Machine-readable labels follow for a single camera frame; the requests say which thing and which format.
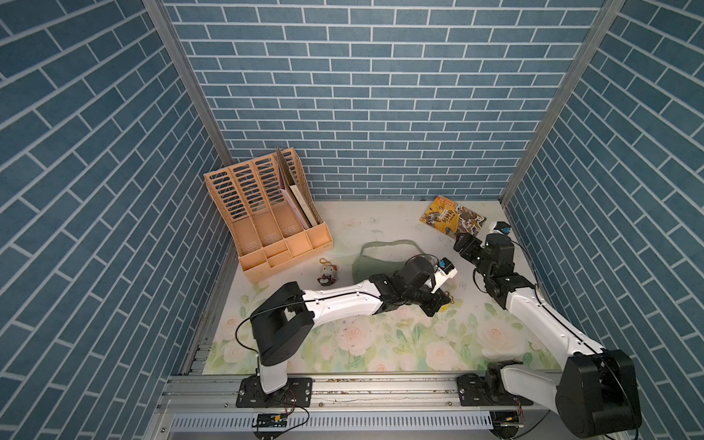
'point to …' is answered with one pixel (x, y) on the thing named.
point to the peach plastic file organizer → (265, 230)
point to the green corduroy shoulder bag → (364, 267)
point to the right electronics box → (505, 423)
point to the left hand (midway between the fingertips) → (455, 305)
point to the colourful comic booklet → (452, 218)
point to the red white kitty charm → (328, 273)
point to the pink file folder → (288, 193)
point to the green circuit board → (272, 420)
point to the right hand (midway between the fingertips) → (468, 239)
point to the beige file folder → (294, 191)
